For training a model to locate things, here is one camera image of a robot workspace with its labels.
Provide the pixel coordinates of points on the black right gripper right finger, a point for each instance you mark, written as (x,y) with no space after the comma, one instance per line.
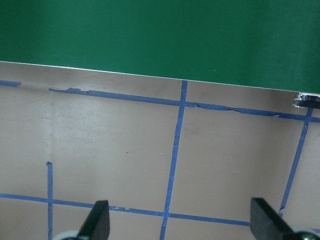
(266,224)

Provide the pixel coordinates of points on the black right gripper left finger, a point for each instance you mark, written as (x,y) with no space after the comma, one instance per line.
(97,224)

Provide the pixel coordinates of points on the green conveyor belt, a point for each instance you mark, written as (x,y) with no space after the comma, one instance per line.
(269,44)

